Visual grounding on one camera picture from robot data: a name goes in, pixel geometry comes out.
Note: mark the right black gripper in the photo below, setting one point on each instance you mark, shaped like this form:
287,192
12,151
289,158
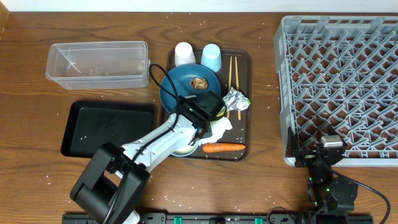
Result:
306,156

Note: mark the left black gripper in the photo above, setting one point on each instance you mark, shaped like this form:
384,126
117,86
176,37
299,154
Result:
209,125

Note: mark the dark blue plate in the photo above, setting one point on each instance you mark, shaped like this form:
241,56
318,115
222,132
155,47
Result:
182,77

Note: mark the light blue bowl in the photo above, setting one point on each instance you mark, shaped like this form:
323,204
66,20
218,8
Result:
186,150

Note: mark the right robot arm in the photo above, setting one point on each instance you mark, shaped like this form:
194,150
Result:
332,195

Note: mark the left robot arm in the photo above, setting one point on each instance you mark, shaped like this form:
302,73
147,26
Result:
111,185

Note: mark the grey dishwasher rack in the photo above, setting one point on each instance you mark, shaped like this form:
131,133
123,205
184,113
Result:
340,71

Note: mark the black waste tray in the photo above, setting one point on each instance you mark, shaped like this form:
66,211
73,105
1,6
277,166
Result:
93,123

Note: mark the crumpled white tissue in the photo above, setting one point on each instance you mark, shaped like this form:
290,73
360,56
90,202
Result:
217,130

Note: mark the brown food scrap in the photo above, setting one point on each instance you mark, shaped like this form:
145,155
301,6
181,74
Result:
199,83

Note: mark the foil snack wrapper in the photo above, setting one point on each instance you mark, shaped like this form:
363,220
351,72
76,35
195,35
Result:
234,100

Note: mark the orange carrot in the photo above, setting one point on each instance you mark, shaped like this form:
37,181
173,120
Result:
222,147

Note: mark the dark brown serving tray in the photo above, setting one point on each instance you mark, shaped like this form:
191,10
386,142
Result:
241,131

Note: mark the left wooden chopstick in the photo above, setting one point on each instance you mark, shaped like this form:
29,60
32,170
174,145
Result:
230,79

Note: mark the wooden chopstick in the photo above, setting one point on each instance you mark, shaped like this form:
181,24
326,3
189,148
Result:
237,82
230,79

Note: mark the light blue plastic cup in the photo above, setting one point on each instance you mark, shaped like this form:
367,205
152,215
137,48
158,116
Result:
211,57

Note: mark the white plastic cup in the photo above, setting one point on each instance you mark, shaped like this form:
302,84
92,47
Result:
184,54

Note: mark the right wooden chopstick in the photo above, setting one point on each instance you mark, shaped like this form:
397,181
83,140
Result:
237,82

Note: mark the clear plastic bin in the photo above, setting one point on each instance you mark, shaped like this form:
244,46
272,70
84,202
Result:
99,65

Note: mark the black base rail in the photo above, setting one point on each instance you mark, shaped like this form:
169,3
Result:
274,218

